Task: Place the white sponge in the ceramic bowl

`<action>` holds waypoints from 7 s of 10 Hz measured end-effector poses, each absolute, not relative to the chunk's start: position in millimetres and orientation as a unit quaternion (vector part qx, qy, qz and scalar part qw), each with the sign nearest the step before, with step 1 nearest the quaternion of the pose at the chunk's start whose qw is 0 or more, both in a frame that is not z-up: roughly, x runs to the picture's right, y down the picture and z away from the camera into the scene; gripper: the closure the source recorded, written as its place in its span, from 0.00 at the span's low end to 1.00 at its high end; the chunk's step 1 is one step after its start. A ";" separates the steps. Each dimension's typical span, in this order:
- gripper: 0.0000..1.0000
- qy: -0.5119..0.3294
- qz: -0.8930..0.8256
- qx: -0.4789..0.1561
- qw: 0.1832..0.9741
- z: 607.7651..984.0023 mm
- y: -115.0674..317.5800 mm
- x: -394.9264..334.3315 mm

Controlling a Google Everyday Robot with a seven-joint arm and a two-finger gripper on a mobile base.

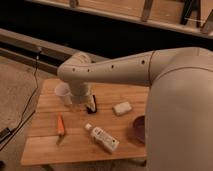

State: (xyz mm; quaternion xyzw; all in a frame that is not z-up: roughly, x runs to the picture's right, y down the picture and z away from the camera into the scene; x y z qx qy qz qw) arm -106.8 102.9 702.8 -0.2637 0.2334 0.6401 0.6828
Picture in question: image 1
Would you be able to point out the wooden table board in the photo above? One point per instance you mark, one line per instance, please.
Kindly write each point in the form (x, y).
(45, 146)

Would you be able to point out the dark red ceramic bowl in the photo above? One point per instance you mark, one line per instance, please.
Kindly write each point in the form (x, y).
(139, 128)

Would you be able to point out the orange carrot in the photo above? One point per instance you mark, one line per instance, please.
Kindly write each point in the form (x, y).
(60, 125)

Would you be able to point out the white plastic bottle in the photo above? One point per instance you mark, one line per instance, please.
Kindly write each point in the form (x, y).
(101, 137)

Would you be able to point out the white sponge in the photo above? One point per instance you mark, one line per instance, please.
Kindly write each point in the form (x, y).
(122, 108)

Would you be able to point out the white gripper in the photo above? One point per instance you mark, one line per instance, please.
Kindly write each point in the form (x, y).
(80, 93)

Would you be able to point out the black rectangular block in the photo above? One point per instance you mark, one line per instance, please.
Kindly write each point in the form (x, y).
(91, 105)

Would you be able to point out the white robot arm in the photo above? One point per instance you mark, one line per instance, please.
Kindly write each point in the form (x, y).
(179, 107)

